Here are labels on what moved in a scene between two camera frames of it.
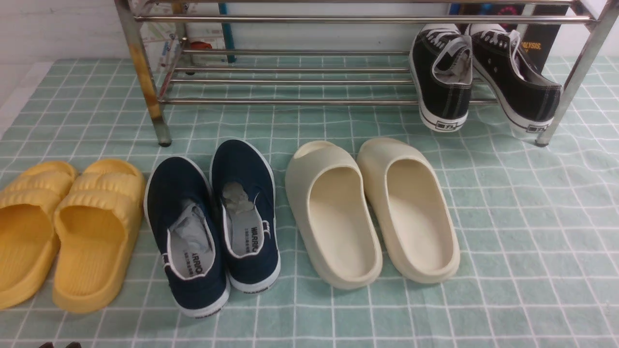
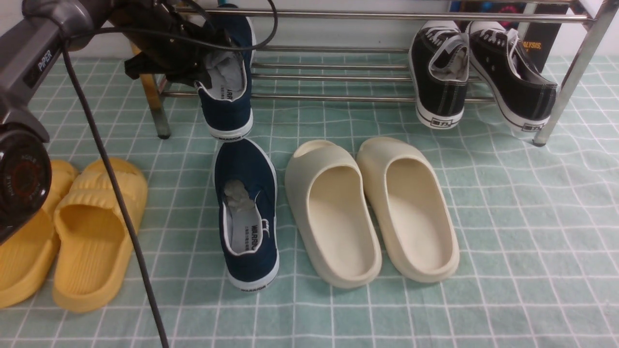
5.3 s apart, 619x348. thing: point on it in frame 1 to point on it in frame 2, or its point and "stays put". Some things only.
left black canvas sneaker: x=441 y=64 stays put
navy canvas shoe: x=181 y=215 to x=227 y=104
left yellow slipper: x=29 y=244 stays put
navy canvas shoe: x=243 y=184 stays put
